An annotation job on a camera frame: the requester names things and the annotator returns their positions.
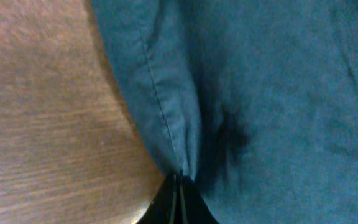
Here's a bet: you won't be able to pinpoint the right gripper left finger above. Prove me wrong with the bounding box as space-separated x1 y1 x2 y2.
137 174 177 224

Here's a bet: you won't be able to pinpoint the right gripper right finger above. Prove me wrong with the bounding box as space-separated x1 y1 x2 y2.
178 176 218 224

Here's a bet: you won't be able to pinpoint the navy blue shorts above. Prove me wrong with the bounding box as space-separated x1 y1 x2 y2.
92 0 358 223

